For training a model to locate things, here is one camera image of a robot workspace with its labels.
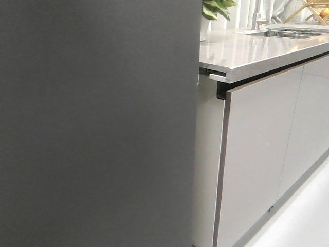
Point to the right grey cabinet door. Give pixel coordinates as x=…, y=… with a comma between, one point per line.
x=308, y=139

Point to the orange fruit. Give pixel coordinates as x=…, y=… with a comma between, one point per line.
x=324, y=12

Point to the green potted plant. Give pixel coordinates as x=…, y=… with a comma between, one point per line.
x=211, y=10

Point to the grey fridge door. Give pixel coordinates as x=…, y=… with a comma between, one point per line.
x=98, y=110

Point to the left grey cabinet door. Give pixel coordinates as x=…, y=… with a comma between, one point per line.
x=256, y=128

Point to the stainless steel sink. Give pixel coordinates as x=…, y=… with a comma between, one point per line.
x=287, y=33

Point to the grey cabinet door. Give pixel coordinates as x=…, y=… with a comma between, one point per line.
x=308, y=139
x=256, y=128

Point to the wooden dish rack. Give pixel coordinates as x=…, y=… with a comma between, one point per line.
x=309, y=12

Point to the grey stone countertop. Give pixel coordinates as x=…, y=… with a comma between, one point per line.
x=236, y=54

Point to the steel kitchen faucet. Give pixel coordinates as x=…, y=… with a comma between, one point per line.
x=257, y=21

